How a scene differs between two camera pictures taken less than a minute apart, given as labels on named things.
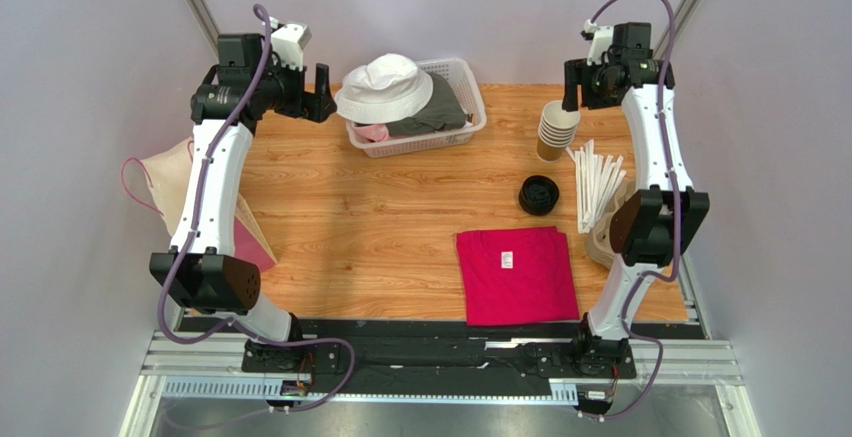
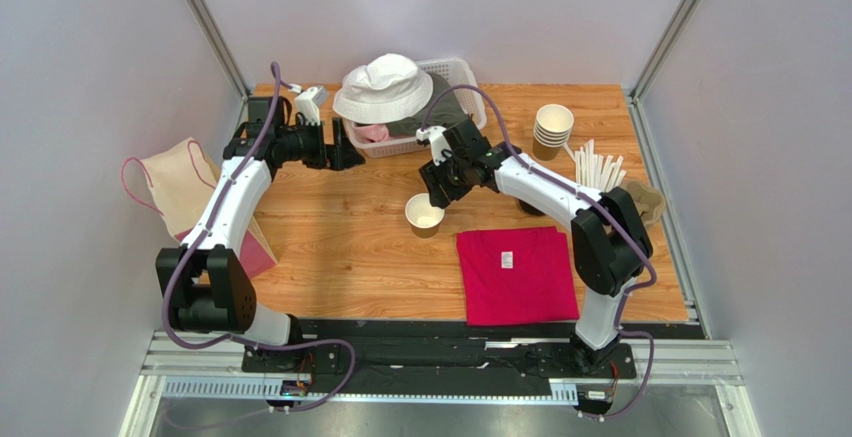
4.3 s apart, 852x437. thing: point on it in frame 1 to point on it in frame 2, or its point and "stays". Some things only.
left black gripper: (318, 106) to (344, 154)
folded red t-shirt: (516, 276) stays
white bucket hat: (389, 88) stays
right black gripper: (574, 81) to (438, 183)
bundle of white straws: (597, 179) stays
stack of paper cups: (557, 130) stays
